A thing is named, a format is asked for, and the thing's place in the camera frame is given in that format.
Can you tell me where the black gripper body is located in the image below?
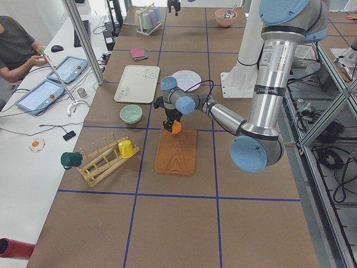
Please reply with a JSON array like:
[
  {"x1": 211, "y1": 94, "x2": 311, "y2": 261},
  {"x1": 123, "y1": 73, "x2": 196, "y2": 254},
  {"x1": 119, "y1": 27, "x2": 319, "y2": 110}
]
[
  {"x1": 164, "y1": 108, "x2": 182, "y2": 125},
  {"x1": 167, "y1": 0, "x2": 181, "y2": 9}
]

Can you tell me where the orange fruit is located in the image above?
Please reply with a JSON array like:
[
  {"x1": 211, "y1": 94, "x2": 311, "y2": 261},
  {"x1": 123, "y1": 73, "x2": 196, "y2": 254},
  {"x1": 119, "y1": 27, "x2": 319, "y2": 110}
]
[{"x1": 171, "y1": 120, "x2": 182, "y2": 134}]

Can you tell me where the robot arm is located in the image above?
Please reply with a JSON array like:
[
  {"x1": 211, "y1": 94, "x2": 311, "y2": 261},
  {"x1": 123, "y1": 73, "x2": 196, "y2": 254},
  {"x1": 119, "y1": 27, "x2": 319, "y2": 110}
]
[{"x1": 154, "y1": 1, "x2": 330, "y2": 173}]

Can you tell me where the cream bear tray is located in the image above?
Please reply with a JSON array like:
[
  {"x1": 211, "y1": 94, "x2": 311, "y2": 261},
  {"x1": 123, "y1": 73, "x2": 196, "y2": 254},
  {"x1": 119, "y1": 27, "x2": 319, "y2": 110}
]
[{"x1": 113, "y1": 65, "x2": 160, "y2": 104}]

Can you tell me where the blue cup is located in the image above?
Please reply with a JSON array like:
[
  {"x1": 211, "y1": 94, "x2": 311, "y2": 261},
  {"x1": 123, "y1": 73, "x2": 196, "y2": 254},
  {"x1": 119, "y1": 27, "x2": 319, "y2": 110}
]
[{"x1": 153, "y1": 7, "x2": 162, "y2": 22}]

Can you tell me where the purple cup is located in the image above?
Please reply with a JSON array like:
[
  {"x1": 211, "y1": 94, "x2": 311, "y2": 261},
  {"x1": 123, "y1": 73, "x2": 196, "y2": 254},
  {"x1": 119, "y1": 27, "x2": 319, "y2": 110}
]
[{"x1": 147, "y1": 9, "x2": 158, "y2": 25}]

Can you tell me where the white cup rack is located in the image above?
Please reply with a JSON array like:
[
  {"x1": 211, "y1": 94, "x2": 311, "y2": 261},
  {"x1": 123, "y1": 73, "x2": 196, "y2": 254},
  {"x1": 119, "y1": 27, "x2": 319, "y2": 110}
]
[{"x1": 135, "y1": 3, "x2": 162, "y2": 36}]

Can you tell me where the wooden cutting board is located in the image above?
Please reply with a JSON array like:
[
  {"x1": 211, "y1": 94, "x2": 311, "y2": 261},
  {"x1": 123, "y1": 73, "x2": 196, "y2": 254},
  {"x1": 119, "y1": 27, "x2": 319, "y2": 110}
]
[{"x1": 154, "y1": 129, "x2": 197, "y2": 176}]

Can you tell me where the green cup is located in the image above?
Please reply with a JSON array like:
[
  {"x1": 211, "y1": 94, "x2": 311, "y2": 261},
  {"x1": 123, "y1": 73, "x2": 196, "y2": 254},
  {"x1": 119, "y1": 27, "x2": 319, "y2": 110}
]
[{"x1": 142, "y1": 13, "x2": 152, "y2": 31}]

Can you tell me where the white round plate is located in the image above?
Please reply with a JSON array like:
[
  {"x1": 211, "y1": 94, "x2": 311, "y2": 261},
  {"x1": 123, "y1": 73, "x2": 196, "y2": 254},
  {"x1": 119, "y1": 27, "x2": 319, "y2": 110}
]
[{"x1": 172, "y1": 70, "x2": 201, "y2": 92}]

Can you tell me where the green bowl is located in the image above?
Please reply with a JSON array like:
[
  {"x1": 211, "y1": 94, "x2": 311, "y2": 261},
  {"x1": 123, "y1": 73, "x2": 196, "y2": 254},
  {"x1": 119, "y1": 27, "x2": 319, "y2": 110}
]
[{"x1": 119, "y1": 104, "x2": 143, "y2": 125}]

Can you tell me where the pink bowl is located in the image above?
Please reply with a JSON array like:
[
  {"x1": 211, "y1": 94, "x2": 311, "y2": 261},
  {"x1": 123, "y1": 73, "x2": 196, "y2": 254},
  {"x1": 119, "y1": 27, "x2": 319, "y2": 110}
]
[{"x1": 215, "y1": 8, "x2": 238, "y2": 27}]

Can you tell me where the yellow mug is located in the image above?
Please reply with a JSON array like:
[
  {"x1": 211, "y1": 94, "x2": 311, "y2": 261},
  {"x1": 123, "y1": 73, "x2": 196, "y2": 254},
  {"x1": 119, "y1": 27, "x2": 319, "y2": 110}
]
[{"x1": 118, "y1": 140, "x2": 135, "y2": 159}]

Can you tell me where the metal scoop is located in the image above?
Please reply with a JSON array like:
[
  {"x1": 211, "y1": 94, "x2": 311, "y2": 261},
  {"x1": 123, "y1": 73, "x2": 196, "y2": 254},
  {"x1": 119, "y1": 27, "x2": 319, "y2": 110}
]
[{"x1": 222, "y1": 4, "x2": 237, "y2": 20}]

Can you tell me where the pink cloth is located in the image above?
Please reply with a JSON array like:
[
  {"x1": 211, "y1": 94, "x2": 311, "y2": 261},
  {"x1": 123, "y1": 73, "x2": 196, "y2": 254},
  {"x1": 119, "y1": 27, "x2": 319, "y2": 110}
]
[{"x1": 130, "y1": 47, "x2": 146, "y2": 57}]

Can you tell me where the wooden drying rack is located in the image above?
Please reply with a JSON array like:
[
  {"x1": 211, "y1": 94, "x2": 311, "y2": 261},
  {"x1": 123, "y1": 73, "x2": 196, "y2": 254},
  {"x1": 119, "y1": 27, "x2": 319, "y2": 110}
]
[{"x1": 77, "y1": 134, "x2": 140, "y2": 187}]

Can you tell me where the black small device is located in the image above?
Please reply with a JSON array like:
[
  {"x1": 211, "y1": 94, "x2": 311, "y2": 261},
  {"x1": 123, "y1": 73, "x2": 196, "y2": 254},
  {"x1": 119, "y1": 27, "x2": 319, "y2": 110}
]
[{"x1": 63, "y1": 131, "x2": 76, "y2": 141}]

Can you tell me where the black keyboard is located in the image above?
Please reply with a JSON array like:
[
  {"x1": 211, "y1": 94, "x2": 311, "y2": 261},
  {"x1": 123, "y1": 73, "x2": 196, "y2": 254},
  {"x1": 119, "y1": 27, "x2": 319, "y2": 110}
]
[{"x1": 73, "y1": 19, "x2": 90, "y2": 47}]

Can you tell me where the dark green mug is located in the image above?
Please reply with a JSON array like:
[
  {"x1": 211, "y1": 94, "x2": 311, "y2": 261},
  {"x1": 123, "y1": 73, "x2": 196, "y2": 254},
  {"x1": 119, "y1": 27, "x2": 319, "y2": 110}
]
[{"x1": 60, "y1": 152, "x2": 83, "y2": 170}]

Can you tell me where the blue teach pendant far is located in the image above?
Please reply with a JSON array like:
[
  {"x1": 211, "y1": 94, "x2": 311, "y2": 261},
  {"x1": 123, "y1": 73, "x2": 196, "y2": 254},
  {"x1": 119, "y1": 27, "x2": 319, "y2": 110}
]
[{"x1": 55, "y1": 56, "x2": 88, "y2": 84}]

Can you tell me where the blue teach pendant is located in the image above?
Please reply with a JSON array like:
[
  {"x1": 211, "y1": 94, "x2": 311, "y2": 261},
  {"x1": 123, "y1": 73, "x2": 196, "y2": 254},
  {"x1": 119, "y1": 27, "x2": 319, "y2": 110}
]
[
  {"x1": 15, "y1": 79, "x2": 65, "y2": 115},
  {"x1": 55, "y1": 56, "x2": 88, "y2": 84}
]

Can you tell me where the blue teach pendant near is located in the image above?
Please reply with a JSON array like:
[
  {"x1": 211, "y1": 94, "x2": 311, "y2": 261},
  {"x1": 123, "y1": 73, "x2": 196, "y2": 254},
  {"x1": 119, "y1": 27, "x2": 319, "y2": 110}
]
[{"x1": 15, "y1": 79, "x2": 65, "y2": 115}]

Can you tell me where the black computer mouse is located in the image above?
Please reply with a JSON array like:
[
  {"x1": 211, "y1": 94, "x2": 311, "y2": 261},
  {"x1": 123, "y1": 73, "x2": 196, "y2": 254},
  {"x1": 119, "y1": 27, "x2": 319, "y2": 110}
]
[{"x1": 51, "y1": 45, "x2": 64, "y2": 53}]

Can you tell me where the fried egg toy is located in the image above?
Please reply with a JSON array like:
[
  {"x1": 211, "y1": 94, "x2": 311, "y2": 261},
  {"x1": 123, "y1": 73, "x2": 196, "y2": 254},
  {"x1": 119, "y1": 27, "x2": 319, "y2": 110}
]
[{"x1": 29, "y1": 138, "x2": 45, "y2": 152}]

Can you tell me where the seated person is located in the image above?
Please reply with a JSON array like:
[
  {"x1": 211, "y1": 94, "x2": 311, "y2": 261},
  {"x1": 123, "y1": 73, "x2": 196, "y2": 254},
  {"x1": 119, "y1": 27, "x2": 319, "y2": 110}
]
[{"x1": 0, "y1": 15, "x2": 49, "y2": 83}]

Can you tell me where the red cylinder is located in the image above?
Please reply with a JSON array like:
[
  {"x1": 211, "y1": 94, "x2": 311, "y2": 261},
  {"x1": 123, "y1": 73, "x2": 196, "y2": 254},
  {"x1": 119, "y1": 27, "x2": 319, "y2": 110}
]
[{"x1": 1, "y1": 238, "x2": 35, "y2": 260}]

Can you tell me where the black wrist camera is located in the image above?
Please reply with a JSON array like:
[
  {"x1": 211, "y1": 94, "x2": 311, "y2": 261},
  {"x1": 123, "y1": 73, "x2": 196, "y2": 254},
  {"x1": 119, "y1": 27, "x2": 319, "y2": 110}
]
[{"x1": 153, "y1": 96, "x2": 165, "y2": 109}]

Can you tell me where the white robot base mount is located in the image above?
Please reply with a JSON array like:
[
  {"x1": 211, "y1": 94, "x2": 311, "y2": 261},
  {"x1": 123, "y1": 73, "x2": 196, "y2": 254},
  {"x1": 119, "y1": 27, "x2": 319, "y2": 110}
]
[{"x1": 220, "y1": 0, "x2": 264, "y2": 98}]

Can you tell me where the aluminium frame post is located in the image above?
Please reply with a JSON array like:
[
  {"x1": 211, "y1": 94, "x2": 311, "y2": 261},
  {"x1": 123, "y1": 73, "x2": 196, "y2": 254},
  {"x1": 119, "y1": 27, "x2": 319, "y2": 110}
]
[{"x1": 62, "y1": 0, "x2": 104, "y2": 85}]

